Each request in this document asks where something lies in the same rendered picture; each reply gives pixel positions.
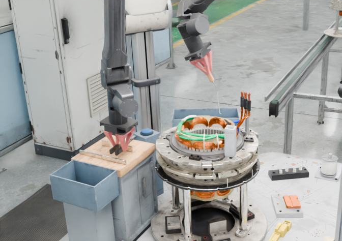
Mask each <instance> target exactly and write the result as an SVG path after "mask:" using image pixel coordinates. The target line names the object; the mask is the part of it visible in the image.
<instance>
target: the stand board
mask: <svg viewBox="0 0 342 241"><path fill-rule="evenodd" d="M112 137H113V139H114V141H115V142H116V136H113V135H112ZM102 140H105V141H109V139H108V138H107V137H104V138H102V139H101V140H99V141H98V142H96V143H95V144H93V145H91V146H90V147H88V148H87V149H85V150H84V151H88V152H92V153H97V154H101V155H105V156H109V157H114V158H118V159H122V160H126V163H127V164H126V165H124V164H120V163H115V162H111V161H107V160H103V159H98V158H94V157H90V156H86V155H81V154H77V155H76V156H74V157H73V158H71V160H73V159H74V160H78V161H82V162H86V163H90V164H94V165H98V166H102V167H106V168H111V169H115V170H117V173H118V177H122V176H123V175H125V174H126V173H127V172H128V171H130V170H131V169H132V168H134V167H135V166H136V165H137V164H139V163H140V162H141V161H142V160H144V159H145V158H146V157H148V156H149V155H150V154H151V153H153V152H154V151H155V150H156V148H155V144H153V143H148V142H143V141H138V140H132V141H131V142H130V143H129V144H128V146H132V147H133V152H128V151H125V152H121V153H120V154H119V155H117V156H116V155H115V152H114V153H113V154H110V153H109V150H110V149H111V148H112V147H113V145H112V143H111V142H110V141H109V142H110V147H106V146H102Z"/></svg>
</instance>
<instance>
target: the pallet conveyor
mask: <svg viewBox="0 0 342 241"><path fill-rule="evenodd" d="M325 36H326V35H325V34H322V35H321V36H320V38H319V39H318V40H317V41H316V42H315V43H314V44H313V45H312V46H311V47H310V49H309V50H308V51H307V52H306V53H305V54H304V55H303V56H302V57H301V59H299V60H298V61H297V62H296V63H295V64H294V66H293V67H292V68H291V69H290V70H289V71H288V72H287V73H286V74H285V75H284V77H283V78H282V79H281V80H280V81H279V82H278V83H277V84H276V85H275V86H274V88H273V89H272V90H270V91H269V92H268V94H267V95H266V96H265V98H264V101H265V102H266V101H267V100H268V99H269V98H270V97H271V96H272V95H273V94H274V92H275V91H276V90H277V89H278V88H279V87H280V86H281V85H282V83H283V82H284V81H285V80H286V79H287V78H288V77H289V76H290V75H291V73H292V72H293V71H294V70H295V69H296V68H297V67H298V66H299V65H300V63H301V62H302V61H303V60H304V59H305V58H306V57H307V56H308V55H309V53H310V52H311V51H312V50H313V49H314V48H315V47H316V46H317V45H318V43H319V42H320V41H321V40H322V39H323V38H324V37H325ZM337 39H338V38H335V37H330V36H328V37H327V38H326V39H325V40H324V41H323V42H322V44H321V45H320V46H319V47H318V48H317V49H316V50H315V52H314V53H313V54H312V55H311V56H310V57H309V58H308V60H307V61H306V62H305V63H304V64H303V65H302V66H301V68H300V69H299V70H298V71H297V72H296V73H295V74H294V76H293V77H292V78H291V79H290V80H289V81H288V82H287V84H286V85H285V86H284V87H283V88H282V89H281V90H280V92H279V93H278V94H277V95H276V96H275V97H274V98H273V100H272V101H271V102H270V104H269V116H272V115H274V116H275V117H277V116H278V115H279V114H280V112H281V111H282V110H283V109H284V107H286V110H285V122H284V145H283V153H284V154H288V155H291V150H292V131H293V111H294V98H302V99H310V100H319V114H318V121H317V123H318V124H317V126H321V125H322V124H323V123H324V121H323V118H324V111H327V112H335V113H342V109H335V108H328V106H327V105H326V104H325V101H327V102H336V103H342V98H340V97H334V96H326V84H327V72H328V58H329V52H341V53H342V48H331V47H332V45H333V44H334V43H335V42H336V40H337ZM321 60H322V71H321V86H320V94H319V95H316V94H307V93H298V92H297V90H298V89H299V88H300V86H301V85H302V84H303V83H304V81H305V80H306V79H307V78H308V76H309V75H310V74H311V72H312V71H313V70H314V69H315V67H316V66H317V65H318V63H319V62H320V61H321Z"/></svg>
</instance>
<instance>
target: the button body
mask: <svg viewBox="0 0 342 241"><path fill-rule="evenodd" d="M151 130H152V129H151ZM152 131H153V132H154V133H153V134H152V135H150V136H142V135H140V131H138V132H136V133H133V135H135V136H136V137H135V139H134V140H138V141H143V142H148V143H153V144H155V147H156V140H157V139H159V136H160V133H159V132H157V131H154V130H152ZM156 151H157V150H155V151H154V153H155V162H156V160H157V159H156ZM156 183H157V196H159V195H161V194H163V193H164V188H163V180H162V179H161V178H160V177H159V176H158V175H157V173H156Z"/></svg>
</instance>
